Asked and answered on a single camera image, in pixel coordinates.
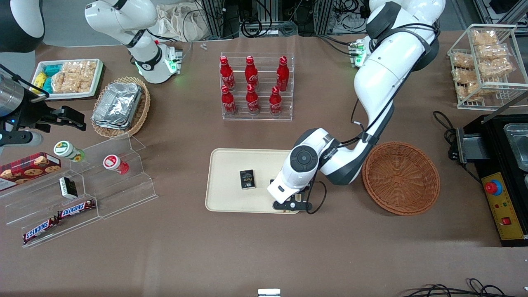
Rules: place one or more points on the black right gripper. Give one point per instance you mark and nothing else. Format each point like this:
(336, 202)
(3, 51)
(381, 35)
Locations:
(34, 115)

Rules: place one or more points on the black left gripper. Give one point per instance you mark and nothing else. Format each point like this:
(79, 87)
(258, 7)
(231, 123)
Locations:
(271, 181)

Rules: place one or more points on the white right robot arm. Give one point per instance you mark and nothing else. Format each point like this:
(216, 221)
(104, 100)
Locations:
(123, 16)

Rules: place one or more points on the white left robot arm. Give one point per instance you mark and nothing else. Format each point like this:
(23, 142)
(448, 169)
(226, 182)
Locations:
(383, 70)

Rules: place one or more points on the white rectangular snack tray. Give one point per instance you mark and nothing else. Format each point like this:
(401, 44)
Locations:
(62, 95)

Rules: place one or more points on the light wicker basket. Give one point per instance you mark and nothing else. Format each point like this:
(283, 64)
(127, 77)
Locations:
(140, 115)

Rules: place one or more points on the beige plastic tray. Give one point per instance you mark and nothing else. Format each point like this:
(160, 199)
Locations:
(231, 165)

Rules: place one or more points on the brown wicker basket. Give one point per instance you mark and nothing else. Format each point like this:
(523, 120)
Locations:
(402, 179)

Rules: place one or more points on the green drink bottle sunflower lid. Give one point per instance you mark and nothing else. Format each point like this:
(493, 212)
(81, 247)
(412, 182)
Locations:
(66, 150)

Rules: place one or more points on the rice cracker bag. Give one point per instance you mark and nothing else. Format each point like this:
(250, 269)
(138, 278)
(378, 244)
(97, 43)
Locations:
(62, 82)
(84, 72)

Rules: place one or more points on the teal snack pack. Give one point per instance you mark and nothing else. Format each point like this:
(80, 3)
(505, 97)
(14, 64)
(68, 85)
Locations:
(47, 85)
(52, 69)

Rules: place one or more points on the yellow snack pack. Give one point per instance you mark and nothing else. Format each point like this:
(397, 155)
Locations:
(39, 80)

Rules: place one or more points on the stacked aluminium foil trays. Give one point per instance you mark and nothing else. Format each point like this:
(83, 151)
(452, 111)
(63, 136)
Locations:
(117, 105)

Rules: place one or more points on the red drink bottle white lid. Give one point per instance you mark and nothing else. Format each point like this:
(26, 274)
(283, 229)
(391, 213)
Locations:
(113, 163)

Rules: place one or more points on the red cookie box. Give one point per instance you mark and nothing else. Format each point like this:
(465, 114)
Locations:
(29, 169)

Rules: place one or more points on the black and white small box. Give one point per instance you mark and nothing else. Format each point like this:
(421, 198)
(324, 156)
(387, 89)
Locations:
(68, 187)

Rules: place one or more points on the clear acrylic bottle rack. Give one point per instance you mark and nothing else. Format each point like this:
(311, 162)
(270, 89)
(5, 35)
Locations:
(264, 113)

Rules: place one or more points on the snickers chocolate bar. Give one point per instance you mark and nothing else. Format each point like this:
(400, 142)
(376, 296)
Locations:
(40, 229)
(76, 209)

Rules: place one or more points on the red cola bottle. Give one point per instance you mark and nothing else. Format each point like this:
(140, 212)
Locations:
(275, 104)
(228, 103)
(283, 74)
(252, 102)
(251, 73)
(226, 74)

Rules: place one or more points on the clear acrylic step shelf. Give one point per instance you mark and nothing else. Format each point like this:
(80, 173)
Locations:
(123, 194)

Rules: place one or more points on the beige cloth bag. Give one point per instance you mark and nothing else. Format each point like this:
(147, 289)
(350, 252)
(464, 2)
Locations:
(181, 20)

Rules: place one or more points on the bagged fried snack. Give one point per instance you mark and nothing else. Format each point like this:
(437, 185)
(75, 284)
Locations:
(484, 38)
(463, 60)
(493, 51)
(473, 90)
(465, 76)
(497, 67)

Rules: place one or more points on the black countertop appliance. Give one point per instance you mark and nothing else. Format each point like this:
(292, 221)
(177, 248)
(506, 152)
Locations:
(495, 140)

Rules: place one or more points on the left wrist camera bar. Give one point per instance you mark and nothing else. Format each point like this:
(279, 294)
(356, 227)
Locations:
(278, 205)

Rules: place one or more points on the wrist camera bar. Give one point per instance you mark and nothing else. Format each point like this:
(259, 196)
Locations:
(20, 139)
(278, 205)

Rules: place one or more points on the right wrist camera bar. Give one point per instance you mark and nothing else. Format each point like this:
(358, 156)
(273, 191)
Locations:
(20, 139)

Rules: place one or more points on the aluminium frame post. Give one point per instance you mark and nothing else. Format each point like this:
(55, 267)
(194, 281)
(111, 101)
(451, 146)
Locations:
(324, 16)
(218, 18)

